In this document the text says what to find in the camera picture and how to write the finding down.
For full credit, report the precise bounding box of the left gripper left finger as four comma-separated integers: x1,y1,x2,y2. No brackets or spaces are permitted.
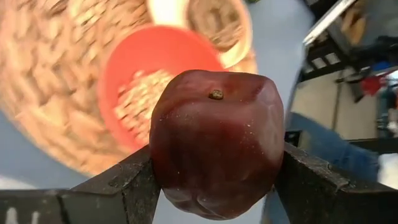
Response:
58,144,162,224

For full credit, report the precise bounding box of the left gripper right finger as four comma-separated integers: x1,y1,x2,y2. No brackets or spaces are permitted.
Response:
272,142,398,224

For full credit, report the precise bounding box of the dark red apple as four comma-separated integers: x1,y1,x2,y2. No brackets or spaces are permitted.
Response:
149,68,285,221

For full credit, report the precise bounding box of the brown toast slice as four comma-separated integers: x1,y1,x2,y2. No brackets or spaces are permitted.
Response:
186,0,247,52

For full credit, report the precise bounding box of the person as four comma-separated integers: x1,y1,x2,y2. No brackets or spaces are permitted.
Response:
287,111,382,183

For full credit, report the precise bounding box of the cereal loops heap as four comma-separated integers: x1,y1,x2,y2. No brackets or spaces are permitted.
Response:
113,69,175,146

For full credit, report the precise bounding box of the round woven straw placemat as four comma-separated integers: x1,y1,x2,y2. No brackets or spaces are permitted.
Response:
0,0,259,177

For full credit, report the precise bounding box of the red ceramic bowl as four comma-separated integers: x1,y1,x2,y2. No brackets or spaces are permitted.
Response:
96,25,225,154

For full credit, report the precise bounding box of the peach round plate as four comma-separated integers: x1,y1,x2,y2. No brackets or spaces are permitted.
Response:
147,0,253,70

